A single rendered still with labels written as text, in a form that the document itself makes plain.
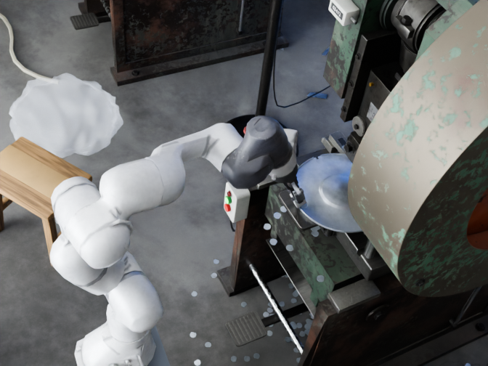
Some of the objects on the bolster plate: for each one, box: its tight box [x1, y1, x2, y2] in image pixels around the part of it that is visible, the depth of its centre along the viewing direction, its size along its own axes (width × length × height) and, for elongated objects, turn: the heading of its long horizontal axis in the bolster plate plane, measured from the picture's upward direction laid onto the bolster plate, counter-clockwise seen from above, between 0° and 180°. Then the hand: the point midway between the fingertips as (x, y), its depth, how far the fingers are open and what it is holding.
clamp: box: [321, 131, 350, 154], centre depth 218 cm, size 6×17×10 cm, turn 22°
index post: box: [363, 239, 377, 259], centre depth 195 cm, size 3×3×10 cm
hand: (298, 198), depth 195 cm, fingers closed
